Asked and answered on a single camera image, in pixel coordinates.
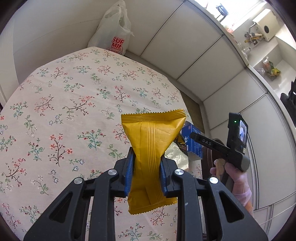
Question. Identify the white plastic shopping bag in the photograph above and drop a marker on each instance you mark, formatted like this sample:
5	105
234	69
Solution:
114	30

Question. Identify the white kitchen cabinets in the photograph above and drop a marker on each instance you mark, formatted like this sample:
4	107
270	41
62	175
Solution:
181	40

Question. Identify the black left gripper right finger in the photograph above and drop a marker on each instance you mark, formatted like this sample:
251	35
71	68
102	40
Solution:
207	210

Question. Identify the blue carton box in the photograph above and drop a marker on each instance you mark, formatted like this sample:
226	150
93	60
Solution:
194	149

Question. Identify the floral tablecloth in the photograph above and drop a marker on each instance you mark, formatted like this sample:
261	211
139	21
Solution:
64	121

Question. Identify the gloved right hand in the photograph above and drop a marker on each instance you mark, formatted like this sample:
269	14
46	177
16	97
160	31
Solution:
241	189

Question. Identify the yellow snack wrapper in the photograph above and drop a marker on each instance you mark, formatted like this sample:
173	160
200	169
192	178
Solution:
150	134

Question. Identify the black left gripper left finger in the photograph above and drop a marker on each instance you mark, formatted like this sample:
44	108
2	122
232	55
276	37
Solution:
84	210

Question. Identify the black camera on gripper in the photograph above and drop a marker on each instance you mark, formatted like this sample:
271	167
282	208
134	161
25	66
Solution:
237	132

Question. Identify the metal faucet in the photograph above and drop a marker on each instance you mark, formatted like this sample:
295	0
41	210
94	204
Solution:
253	38

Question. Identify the white wall box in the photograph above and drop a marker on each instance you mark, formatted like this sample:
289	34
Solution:
267	24

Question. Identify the green yellow snack bag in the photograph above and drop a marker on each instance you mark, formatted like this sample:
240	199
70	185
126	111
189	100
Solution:
269	68

